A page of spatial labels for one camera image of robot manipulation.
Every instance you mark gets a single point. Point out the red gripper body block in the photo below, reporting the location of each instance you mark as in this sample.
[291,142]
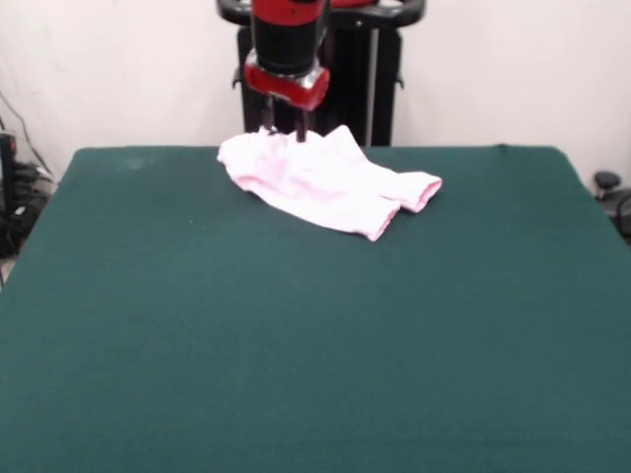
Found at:
[286,88]

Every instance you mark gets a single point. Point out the black electronics box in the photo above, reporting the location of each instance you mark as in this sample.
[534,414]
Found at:
[7,167]

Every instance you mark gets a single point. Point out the dark green table cloth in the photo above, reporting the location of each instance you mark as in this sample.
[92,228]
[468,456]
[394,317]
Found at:
[197,345]

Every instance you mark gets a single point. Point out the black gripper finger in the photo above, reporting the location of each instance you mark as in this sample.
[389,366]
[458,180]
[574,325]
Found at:
[301,125]
[269,118]

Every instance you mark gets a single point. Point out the pink child's pants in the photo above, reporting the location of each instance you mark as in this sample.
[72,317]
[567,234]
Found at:
[320,187]

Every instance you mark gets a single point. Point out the black office chair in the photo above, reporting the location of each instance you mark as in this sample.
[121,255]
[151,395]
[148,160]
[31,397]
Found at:
[618,197]

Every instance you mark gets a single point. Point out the black bag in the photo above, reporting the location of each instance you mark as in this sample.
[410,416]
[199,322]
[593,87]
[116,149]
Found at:
[15,231]

